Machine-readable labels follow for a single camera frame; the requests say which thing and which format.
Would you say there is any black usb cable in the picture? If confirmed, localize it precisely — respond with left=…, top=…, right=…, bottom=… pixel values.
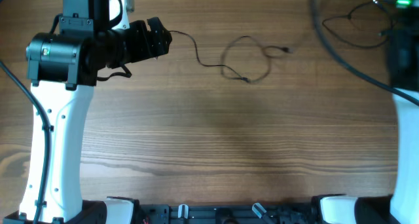
left=321, top=0, right=399, bottom=50
left=168, top=29, right=292, bottom=85

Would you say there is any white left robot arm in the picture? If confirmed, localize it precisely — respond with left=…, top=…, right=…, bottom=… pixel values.
left=3, top=0, right=172, bottom=223

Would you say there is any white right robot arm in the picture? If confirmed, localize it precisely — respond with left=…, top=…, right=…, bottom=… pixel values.
left=309, top=0, right=418, bottom=223

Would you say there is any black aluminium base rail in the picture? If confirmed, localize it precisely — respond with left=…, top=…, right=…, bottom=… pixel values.
left=139, top=203, right=319, bottom=224

